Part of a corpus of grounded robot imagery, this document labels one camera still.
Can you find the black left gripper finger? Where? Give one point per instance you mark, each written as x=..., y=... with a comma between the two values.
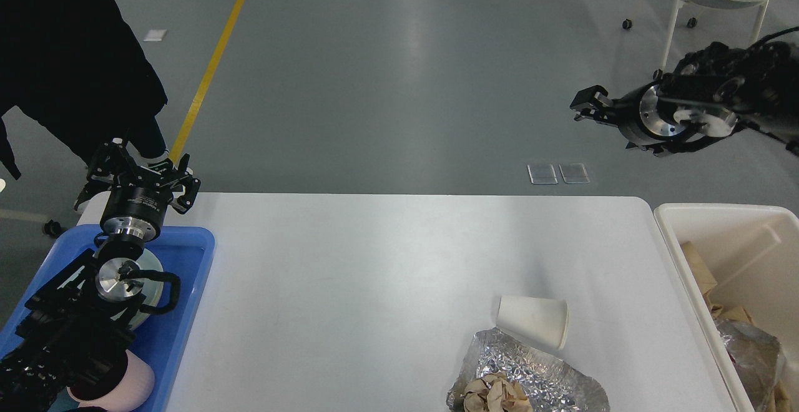
x=113, y=166
x=180, y=190

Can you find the foil sheet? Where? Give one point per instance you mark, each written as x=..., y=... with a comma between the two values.
x=757, y=358
x=550, y=383

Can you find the right black white sneaker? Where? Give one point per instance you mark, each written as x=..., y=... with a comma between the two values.
x=163, y=163

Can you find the brown paper bag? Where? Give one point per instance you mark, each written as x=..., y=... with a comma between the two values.
x=707, y=283

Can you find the person in black coat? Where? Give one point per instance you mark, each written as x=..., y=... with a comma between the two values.
x=76, y=68

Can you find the small clear plastic piece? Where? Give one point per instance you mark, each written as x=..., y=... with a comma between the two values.
x=542, y=174

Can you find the crumpled brown paper ball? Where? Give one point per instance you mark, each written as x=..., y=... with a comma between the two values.
x=495, y=392

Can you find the crumpled foil sheet front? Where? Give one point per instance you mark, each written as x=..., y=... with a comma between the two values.
x=550, y=383

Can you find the blue plastic tray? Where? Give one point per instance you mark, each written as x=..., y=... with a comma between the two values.
x=160, y=340

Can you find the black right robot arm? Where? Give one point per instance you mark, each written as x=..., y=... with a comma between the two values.
x=711, y=95

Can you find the white plastic bin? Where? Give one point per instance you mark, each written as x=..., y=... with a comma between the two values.
x=752, y=252

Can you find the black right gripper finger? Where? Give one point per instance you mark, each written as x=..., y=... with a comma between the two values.
x=593, y=103

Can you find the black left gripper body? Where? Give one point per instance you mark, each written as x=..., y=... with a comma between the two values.
x=136, y=211

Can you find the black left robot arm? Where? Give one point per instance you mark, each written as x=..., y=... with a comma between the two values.
x=78, y=328

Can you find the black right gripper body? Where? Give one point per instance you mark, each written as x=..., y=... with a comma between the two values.
x=641, y=121

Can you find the foil sheet back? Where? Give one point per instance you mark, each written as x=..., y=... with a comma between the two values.
x=757, y=358

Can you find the pink mug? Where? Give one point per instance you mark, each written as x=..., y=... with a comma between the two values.
x=127, y=385

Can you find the white furniture leg with caster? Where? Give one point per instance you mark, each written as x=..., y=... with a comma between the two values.
x=50, y=227

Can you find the left black white sneaker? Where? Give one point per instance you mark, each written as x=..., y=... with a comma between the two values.
x=88, y=192

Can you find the black white sneaker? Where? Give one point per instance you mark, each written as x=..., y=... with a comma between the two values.
x=88, y=192
x=163, y=163

